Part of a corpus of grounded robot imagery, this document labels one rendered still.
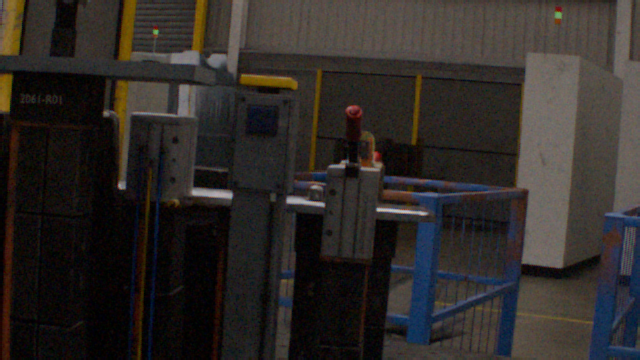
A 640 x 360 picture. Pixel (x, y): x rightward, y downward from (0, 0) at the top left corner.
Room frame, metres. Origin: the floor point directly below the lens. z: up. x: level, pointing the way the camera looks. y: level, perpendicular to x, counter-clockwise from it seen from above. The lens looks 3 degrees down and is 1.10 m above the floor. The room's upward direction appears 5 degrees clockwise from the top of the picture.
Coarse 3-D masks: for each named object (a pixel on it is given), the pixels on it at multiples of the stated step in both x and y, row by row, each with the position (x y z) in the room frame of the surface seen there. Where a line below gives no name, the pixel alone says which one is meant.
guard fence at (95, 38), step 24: (24, 0) 4.28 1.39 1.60; (48, 0) 4.48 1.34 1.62; (96, 0) 4.84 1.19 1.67; (120, 0) 5.04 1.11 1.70; (24, 24) 4.33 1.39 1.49; (48, 24) 4.50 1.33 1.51; (96, 24) 4.86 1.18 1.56; (120, 24) 5.05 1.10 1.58; (24, 48) 4.36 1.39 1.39; (48, 48) 4.52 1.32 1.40; (96, 48) 4.88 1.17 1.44; (120, 48) 5.08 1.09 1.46; (0, 96) 4.25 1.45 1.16; (120, 96) 5.08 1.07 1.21; (120, 120) 5.09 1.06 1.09; (120, 144) 5.11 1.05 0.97; (120, 168) 5.12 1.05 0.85
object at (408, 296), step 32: (384, 192) 3.13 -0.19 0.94; (480, 192) 3.50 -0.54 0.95; (512, 192) 3.90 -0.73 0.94; (512, 224) 4.11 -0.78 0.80; (416, 256) 3.08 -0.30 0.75; (512, 256) 4.06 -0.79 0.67; (416, 288) 3.07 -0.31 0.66; (512, 288) 4.04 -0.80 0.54; (416, 320) 3.07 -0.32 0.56; (448, 320) 3.75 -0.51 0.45; (512, 320) 4.09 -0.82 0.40
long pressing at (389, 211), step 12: (120, 192) 1.44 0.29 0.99; (192, 192) 1.44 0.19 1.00; (204, 192) 1.44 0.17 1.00; (216, 192) 1.54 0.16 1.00; (228, 192) 1.55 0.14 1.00; (216, 204) 1.43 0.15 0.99; (228, 204) 1.43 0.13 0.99; (288, 204) 1.42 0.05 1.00; (300, 204) 1.42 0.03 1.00; (312, 204) 1.42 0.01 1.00; (324, 204) 1.42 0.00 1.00; (384, 204) 1.57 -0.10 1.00; (384, 216) 1.42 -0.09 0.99; (396, 216) 1.41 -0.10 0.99; (408, 216) 1.41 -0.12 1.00; (420, 216) 1.42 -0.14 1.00; (432, 216) 1.43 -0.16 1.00
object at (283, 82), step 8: (240, 80) 1.16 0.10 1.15; (248, 80) 1.16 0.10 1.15; (256, 80) 1.16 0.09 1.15; (264, 80) 1.15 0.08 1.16; (272, 80) 1.15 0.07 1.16; (280, 80) 1.15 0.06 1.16; (288, 80) 1.15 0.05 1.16; (264, 88) 1.17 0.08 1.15; (272, 88) 1.17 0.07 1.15; (280, 88) 1.17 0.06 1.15; (288, 88) 1.16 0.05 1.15; (296, 88) 1.21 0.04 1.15
